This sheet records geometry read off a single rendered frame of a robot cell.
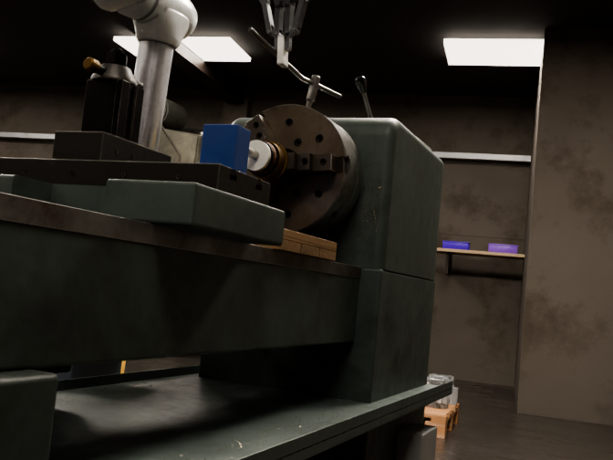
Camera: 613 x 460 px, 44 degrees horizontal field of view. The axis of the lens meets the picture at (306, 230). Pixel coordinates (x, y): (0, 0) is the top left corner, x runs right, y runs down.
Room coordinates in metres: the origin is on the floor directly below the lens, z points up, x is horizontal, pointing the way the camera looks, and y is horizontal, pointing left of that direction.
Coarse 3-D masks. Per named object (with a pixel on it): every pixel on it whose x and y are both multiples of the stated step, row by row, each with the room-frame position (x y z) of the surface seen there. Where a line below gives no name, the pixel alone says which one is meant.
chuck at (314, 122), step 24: (288, 120) 1.79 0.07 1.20; (312, 120) 1.77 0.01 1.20; (288, 144) 1.79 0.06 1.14; (312, 144) 1.77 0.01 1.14; (336, 144) 1.74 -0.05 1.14; (288, 192) 1.78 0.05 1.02; (312, 192) 1.76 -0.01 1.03; (336, 192) 1.74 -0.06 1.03; (288, 216) 1.78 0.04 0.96; (312, 216) 1.76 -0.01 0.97; (336, 216) 1.81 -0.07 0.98
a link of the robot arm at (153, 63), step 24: (168, 0) 2.07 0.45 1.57; (144, 24) 2.09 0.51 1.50; (168, 24) 2.09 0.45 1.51; (192, 24) 2.18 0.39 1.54; (144, 48) 2.11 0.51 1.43; (168, 48) 2.13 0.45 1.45; (144, 72) 2.11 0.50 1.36; (168, 72) 2.14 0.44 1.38; (144, 96) 2.11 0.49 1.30; (144, 120) 2.11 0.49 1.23; (144, 144) 2.12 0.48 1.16
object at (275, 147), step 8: (272, 144) 1.68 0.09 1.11; (272, 152) 1.65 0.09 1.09; (280, 152) 1.68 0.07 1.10; (272, 160) 1.65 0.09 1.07; (280, 160) 1.67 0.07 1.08; (272, 168) 1.66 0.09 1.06; (280, 168) 1.69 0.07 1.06; (256, 176) 1.72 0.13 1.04; (264, 176) 1.68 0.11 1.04; (272, 176) 1.69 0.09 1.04; (280, 176) 1.70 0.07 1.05
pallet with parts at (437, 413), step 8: (432, 376) 5.09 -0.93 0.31; (440, 376) 5.07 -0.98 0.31; (448, 376) 5.18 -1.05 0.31; (432, 384) 4.86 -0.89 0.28; (440, 384) 4.84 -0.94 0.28; (456, 392) 5.07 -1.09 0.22; (440, 400) 4.82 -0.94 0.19; (448, 400) 4.89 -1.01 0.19; (456, 400) 5.07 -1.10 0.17; (432, 408) 4.82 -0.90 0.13; (440, 408) 4.84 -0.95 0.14; (448, 408) 4.89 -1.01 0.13; (456, 408) 5.05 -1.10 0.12; (424, 416) 4.59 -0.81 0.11; (432, 416) 4.57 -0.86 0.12; (440, 416) 4.56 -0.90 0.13; (448, 416) 4.70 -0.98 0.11; (456, 416) 5.14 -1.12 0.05; (432, 424) 4.57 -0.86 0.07; (440, 424) 4.56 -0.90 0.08; (448, 424) 4.85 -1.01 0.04; (440, 432) 4.56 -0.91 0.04
